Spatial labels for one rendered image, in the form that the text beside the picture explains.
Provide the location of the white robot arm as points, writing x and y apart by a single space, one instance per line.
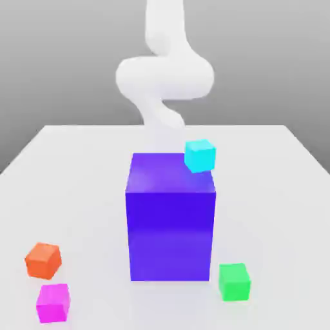
165 77

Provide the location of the small cyan cube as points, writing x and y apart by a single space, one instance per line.
199 156

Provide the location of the small green cube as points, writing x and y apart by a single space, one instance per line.
234 282

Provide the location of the small orange cube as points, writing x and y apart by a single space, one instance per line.
42 261

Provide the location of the small magenta cube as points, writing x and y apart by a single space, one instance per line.
52 303

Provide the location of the large purple box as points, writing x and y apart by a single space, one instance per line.
170 232

